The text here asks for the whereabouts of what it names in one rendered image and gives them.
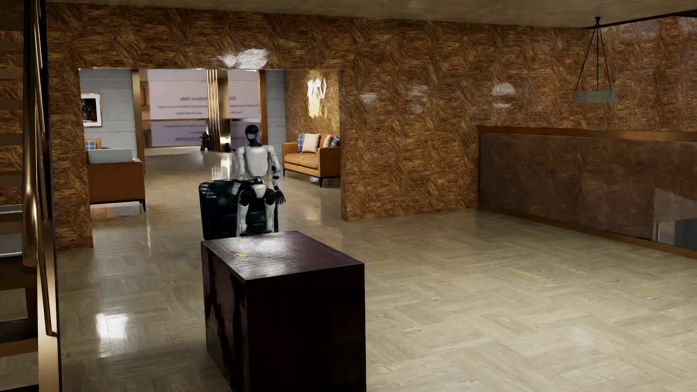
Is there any wooden stair railing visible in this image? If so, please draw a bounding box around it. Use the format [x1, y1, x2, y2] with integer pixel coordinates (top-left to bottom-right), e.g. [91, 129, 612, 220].
[21, 0, 61, 392]

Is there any dark glass balustrade panel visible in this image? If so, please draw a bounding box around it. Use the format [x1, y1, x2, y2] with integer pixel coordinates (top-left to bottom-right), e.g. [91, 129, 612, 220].
[477, 126, 697, 260]

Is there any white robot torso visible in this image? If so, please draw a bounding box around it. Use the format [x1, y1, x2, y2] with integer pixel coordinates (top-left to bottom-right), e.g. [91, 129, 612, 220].
[242, 144, 272, 184]

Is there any dark wooden cube block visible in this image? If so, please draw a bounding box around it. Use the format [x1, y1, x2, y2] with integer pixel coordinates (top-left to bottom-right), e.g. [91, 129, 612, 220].
[200, 230, 367, 392]

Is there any framed wall picture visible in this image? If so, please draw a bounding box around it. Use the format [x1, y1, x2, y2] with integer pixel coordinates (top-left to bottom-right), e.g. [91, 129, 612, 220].
[81, 93, 103, 128]

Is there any hanging ring pendant lamp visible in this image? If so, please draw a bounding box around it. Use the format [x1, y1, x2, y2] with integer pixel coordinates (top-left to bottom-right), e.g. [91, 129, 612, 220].
[572, 16, 619, 104]

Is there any robot leg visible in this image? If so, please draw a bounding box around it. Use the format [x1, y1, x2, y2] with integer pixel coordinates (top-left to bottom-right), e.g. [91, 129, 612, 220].
[235, 183, 258, 237]
[257, 184, 277, 234]

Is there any right robot leg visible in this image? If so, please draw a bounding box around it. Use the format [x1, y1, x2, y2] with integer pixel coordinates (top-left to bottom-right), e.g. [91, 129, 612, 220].
[235, 183, 258, 237]

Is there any orange sofa with grey seat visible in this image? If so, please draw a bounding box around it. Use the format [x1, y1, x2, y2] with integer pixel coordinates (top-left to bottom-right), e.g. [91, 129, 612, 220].
[86, 147, 147, 212]

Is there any black leather armchair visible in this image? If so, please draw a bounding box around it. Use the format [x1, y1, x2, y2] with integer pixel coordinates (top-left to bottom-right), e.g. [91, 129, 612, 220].
[198, 179, 280, 241]

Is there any gold ribbed column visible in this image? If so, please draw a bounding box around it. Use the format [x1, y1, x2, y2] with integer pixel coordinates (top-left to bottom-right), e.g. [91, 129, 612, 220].
[206, 69, 230, 152]

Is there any left robot leg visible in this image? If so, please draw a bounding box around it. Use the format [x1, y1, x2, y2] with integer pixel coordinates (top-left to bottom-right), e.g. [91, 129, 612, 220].
[257, 184, 277, 234]

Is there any white wall sign with text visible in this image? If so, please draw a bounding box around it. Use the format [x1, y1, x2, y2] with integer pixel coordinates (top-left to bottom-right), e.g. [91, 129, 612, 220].
[146, 69, 260, 148]

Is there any orange leather sofa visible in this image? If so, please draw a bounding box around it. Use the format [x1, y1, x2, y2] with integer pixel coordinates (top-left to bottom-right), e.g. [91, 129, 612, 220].
[282, 133, 342, 187]

